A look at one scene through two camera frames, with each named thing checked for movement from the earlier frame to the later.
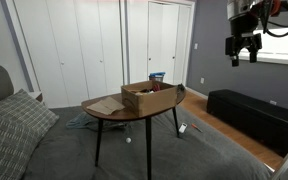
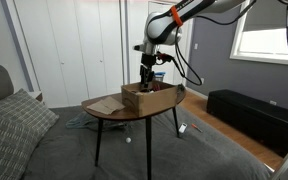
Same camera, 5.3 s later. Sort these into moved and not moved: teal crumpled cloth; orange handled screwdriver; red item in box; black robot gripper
Moved: black robot gripper
Not moved: red item in box; orange handled screwdriver; teal crumpled cloth
